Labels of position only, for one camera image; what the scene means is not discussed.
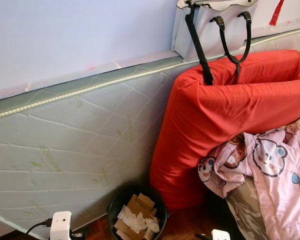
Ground black waste bin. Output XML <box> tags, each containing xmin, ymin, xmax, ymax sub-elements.
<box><xmin>107</xmin><ymin>184</ymin><xmax>170</xmax><ymax>240</ymax></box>

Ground white crumpled tissue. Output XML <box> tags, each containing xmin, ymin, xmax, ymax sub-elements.
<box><xmin>117</xmin><ymin>205</ymin><xmax>160</xmax><ymax>235</ymax></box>

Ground brown cardboard pieces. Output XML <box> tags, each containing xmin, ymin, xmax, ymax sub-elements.
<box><xmin>115</xmin><ymin>193</ymin><xmax>157</xmax><ymax>240</ymax></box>

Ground large red mattress cushion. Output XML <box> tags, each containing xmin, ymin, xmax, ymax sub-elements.
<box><xmin>150</xmin><ymin>64</ymin><xmax>300</xmax><ymax>211</ymax></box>

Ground bed with grey floral sheet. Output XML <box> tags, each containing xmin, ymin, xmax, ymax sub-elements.
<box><xmin>225</xmin><ymin>175</ymin><xmax>271</xmax><ymax>240</ymax></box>

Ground pink cartoon bear blanket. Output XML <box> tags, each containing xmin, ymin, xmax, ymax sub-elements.
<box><xmin>197</xmin><ymin>114</ymin><xmax>300</xmax><ymax>240</ymax></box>

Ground thin red cushion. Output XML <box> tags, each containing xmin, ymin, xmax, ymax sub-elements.
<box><xmin>212</xmin><ymin>49</ymin><xmax>300</xmax><ymax>83</ymax></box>

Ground red hanging tassel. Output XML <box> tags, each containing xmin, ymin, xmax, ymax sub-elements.
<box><xmin>268</xmin><ymin>0</ymin><xmax>286</xmax><ymax>27</ymax></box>

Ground white handbag with black straps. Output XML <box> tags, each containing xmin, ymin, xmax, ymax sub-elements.
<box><xmin>171</xmin><ymin>0</ymin><xmax>258</xmax><ymax>86</ymax></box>

